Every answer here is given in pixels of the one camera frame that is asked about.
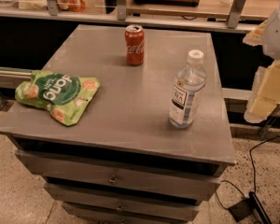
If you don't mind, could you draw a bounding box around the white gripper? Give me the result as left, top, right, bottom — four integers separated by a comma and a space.
243, 5, 280, 123

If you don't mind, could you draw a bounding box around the clear plastic water bottle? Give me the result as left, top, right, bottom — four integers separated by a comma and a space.
169, 49, 207, 128

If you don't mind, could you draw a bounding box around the long wooden counter shelf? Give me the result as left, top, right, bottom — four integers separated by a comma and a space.
0, 0, 280, 34

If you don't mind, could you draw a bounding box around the red cola can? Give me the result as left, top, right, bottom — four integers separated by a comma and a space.
125, 24, 145, 65

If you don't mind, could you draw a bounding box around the black floor pedal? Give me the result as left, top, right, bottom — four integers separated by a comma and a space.
228, 191, 273, 224

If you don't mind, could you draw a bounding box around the grey drawer cabinet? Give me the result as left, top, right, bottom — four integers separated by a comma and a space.
0, 25, 235, 224

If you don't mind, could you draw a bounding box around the green snack bag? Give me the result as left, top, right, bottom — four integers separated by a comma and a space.
15, 70, 100, 126

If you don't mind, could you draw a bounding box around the black floor cable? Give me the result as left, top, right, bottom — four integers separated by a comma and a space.
214, 107, 280, 210

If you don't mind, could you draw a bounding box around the metal rail at left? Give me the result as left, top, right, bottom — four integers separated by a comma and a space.
0, 66, 32, 89

